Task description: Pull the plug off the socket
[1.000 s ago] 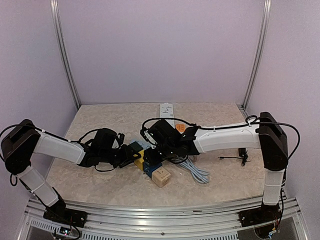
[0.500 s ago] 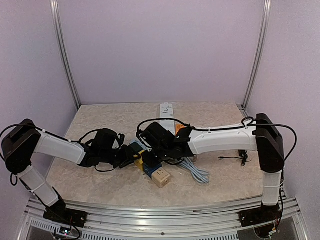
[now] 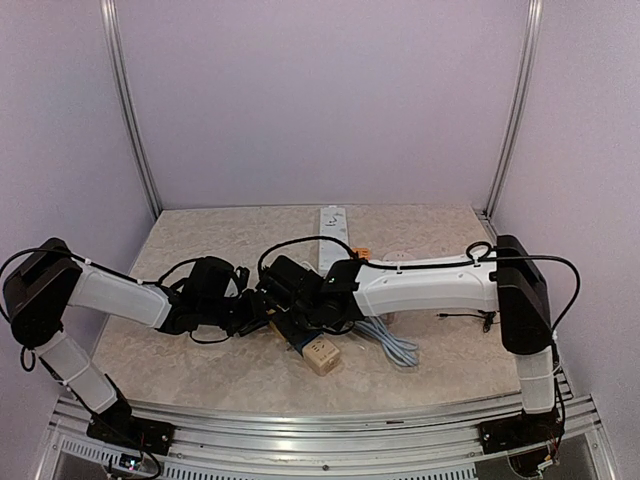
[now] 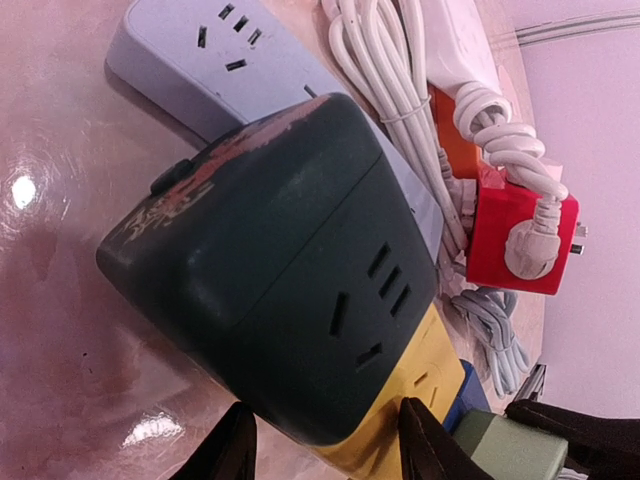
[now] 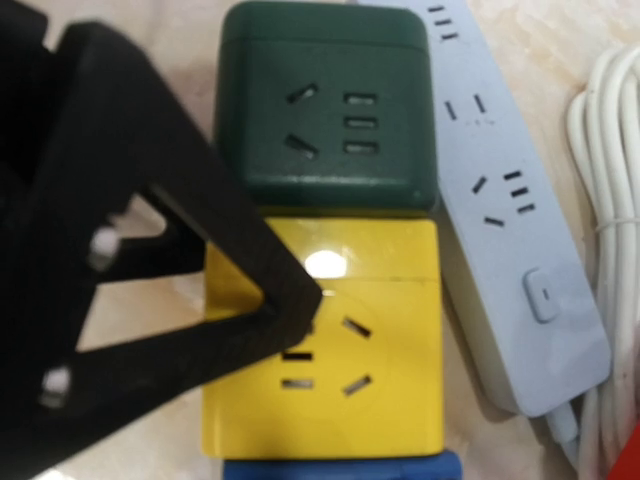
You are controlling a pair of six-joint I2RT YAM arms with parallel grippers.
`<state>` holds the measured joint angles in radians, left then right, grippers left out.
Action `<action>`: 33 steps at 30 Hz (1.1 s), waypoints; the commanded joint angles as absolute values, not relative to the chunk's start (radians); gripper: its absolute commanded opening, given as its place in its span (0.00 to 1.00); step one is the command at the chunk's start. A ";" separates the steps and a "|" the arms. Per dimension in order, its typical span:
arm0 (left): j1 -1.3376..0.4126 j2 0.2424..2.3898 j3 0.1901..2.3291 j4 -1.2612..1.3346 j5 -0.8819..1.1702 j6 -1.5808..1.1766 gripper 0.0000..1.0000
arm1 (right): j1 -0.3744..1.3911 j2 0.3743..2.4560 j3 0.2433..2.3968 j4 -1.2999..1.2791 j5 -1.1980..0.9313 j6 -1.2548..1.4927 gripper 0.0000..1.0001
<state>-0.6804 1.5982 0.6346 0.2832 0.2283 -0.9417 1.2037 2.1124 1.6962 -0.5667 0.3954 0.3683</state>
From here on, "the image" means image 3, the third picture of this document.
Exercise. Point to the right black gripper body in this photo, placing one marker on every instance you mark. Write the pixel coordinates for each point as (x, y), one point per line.
(316, 326)

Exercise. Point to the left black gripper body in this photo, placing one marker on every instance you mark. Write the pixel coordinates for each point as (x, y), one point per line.
(236, 318)

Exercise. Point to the yellow cube socket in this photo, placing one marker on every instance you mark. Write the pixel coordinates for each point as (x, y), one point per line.
(274, 327)

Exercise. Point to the blue cube socket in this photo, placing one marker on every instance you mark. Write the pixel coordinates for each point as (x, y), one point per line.
(300, 345)

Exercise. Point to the black power adapter with cable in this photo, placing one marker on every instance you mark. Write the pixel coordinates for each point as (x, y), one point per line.
(488, 318)

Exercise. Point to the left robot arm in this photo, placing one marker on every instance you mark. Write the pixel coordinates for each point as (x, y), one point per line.
(50, 279)

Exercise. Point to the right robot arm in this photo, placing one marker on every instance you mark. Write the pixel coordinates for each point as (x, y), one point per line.
(502, 278)

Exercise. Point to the beige cube socket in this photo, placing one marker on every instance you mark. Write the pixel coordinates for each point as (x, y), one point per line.
(321, 355)

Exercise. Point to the orange power adapter socket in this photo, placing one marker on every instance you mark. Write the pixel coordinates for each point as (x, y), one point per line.
(362, 253)

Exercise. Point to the round pink power socket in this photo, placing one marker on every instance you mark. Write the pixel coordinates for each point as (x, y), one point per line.
(398, 256)

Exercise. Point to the long white power strip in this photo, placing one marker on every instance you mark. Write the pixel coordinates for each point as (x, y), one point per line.
(332, 223)

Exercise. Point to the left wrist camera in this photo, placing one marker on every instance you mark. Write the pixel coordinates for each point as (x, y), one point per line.
(240, 279)

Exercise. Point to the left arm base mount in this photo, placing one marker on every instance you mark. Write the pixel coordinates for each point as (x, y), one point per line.
(149, 436)

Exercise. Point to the aluminium front rail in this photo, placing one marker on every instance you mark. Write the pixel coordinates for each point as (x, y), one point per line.
(433, 442)

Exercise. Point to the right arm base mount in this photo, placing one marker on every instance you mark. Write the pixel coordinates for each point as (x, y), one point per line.
(519, 431)

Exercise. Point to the left aluminium frame post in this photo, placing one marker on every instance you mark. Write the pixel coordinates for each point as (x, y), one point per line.
(109, 15)

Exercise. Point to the aluminium frame post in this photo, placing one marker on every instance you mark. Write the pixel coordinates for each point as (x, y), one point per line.
(517, 107)
(109, 15)

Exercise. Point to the right aluminium frame post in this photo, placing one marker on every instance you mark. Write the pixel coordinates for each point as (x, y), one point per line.
(517, 107)

